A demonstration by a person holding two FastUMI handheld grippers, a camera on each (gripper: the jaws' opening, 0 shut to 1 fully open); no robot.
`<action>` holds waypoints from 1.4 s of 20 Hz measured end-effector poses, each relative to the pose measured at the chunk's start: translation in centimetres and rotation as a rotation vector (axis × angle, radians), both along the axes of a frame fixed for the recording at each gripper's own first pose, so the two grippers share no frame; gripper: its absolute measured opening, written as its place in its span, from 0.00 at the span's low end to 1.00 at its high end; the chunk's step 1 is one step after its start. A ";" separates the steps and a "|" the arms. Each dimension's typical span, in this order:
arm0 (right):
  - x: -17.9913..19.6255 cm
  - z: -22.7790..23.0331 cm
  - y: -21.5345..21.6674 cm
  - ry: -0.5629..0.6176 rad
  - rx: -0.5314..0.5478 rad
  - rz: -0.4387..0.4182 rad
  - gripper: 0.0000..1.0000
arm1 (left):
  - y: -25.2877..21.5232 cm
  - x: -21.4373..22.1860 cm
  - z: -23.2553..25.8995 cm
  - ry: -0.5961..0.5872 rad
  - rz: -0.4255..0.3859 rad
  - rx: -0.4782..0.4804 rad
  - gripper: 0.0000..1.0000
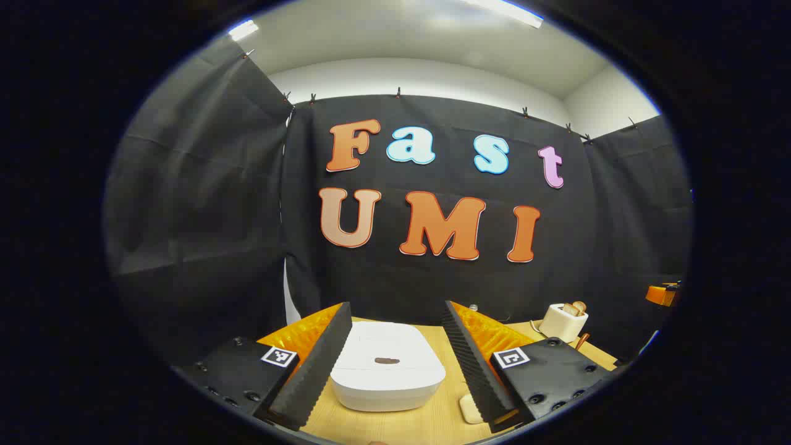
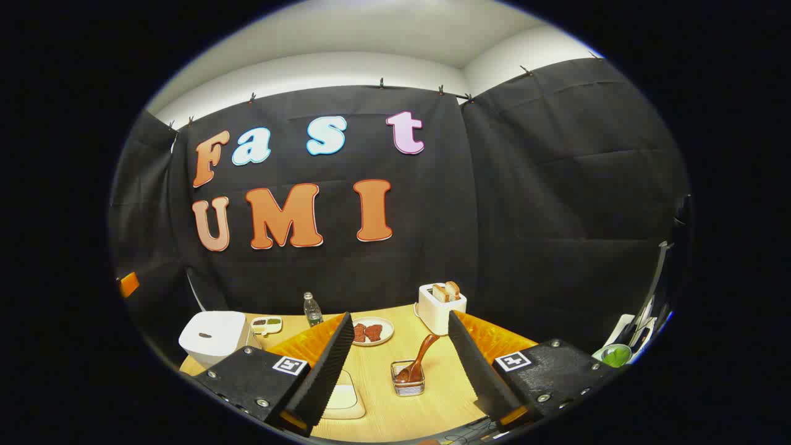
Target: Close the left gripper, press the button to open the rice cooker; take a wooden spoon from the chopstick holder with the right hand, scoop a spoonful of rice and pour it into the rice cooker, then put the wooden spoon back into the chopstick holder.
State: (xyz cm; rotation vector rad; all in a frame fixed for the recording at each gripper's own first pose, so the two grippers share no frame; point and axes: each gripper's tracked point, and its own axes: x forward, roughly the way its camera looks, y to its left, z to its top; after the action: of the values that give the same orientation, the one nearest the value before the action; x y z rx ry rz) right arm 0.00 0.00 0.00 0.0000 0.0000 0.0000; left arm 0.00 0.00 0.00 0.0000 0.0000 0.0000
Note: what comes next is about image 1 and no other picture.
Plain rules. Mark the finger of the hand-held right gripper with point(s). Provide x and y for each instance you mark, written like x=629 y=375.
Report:
x=662 y=295

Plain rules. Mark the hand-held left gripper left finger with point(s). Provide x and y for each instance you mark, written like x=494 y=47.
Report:
x=315 y=371

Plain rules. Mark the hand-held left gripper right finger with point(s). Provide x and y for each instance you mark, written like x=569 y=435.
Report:
x=476 y=371

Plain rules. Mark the clear tray of white rice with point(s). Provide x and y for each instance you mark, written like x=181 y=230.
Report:
x=469 y=409

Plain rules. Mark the white rice cooker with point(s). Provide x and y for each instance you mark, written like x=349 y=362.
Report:
x=383 y=383

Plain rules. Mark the bread slice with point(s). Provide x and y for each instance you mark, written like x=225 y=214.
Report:
x=570 y=309
x=579 y=306

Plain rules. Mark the white toaster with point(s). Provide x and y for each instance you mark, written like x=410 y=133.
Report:
x=559 y=329

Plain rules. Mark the black backdrop cloth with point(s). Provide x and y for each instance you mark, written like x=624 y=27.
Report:
x=247 y=216

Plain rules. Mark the ceiling light strip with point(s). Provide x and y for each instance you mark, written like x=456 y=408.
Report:
x=243 y=29

